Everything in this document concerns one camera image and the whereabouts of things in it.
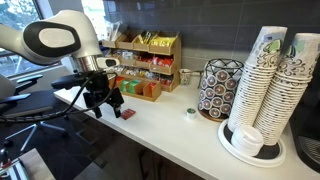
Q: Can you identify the black office chair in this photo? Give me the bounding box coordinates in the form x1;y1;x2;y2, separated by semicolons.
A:
0;73;69;153

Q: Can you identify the front wooden tea stand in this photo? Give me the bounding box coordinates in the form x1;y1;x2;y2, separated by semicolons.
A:
109;76;161;102

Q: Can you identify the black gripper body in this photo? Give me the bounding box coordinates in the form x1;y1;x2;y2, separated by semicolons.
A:
83;74;124;108

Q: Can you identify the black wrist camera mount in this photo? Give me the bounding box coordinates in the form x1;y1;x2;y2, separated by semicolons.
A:
51;72;100;90

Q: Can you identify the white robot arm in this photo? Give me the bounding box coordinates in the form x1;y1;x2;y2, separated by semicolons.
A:
0;10;124;117

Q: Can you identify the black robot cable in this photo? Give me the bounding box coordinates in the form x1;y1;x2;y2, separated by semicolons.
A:
0;71;116;124

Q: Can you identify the white cup lid stack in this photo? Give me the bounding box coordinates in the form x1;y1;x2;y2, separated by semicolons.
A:
231;125;264;156

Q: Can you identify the red sachet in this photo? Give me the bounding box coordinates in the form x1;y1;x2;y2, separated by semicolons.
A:
121;109;136;120

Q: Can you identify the loose coffee pod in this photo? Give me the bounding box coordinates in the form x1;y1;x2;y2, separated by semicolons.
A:
186;108;196;120

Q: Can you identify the round white cup tray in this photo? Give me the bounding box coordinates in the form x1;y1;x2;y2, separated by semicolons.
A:
217;120;287;168

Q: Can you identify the black coffee machine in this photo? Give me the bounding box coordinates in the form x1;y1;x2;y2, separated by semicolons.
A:
290;66;320;173

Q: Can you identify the patterned paper cup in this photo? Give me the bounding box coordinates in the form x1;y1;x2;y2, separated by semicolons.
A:
179;69;192;85

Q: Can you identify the right paper cup stack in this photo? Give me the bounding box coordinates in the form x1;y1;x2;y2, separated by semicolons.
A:
254;33;320;146

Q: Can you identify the tiered wooden condiment organizer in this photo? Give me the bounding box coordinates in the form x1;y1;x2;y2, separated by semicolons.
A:
102;30;181;92

